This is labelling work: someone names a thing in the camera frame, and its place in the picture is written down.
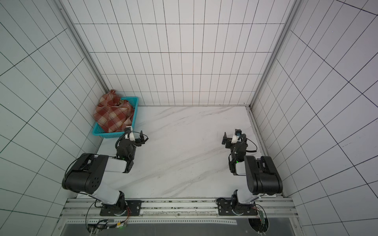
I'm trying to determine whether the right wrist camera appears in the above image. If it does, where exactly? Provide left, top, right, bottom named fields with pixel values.
left=231, top=129, right=242, bottom=144

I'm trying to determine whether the right control board with wires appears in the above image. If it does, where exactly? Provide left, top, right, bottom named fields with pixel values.
left=248, top=204, right=270, bottom=236

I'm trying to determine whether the aluminium mounting rail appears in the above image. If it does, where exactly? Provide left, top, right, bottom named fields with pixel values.
left=61, top=197, right=299, bottom=220

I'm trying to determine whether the left control board with wires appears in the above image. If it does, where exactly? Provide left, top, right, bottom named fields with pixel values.
left=85, top=207, right=131, bottom=236

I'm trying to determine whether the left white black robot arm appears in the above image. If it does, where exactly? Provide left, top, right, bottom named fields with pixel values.
left=62, top=128, right=149, bottom=216

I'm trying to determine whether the control board with wires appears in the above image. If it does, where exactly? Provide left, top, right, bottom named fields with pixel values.
left=248, top=204, right=270, bottom=236
left=85, top=207, right=131, bottom=236

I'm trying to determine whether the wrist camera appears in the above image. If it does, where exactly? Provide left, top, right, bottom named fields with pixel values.
left=231, top=129, right=242, bottom=144
left=124, top=126, right=135, bottom=142

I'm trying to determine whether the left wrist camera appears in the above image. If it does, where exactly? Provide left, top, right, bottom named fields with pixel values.
left=124, top=126, right=135, bottom=142

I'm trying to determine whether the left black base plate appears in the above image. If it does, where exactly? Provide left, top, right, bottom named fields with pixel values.
left=99, top=200, right=142, bottom=216

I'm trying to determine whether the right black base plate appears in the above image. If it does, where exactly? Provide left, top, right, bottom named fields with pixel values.
left=216, top=198, right=258, bottom=216

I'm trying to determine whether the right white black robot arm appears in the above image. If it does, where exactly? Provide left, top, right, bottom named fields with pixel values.
left=216, top=129, right=283, bottom=216

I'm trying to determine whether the red plaid skirt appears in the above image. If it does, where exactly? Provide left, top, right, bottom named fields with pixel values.
left=94, top=90, right=135, bottom=133

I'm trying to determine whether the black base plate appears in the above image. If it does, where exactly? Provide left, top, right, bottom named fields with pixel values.
left=216, top=198, right=258, bottom=216
left=99, top=200, right=142, bottom=216

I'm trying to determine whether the teal plastic basket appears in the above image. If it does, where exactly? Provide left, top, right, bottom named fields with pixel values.
left=92, top=96, right=139, bottom=139

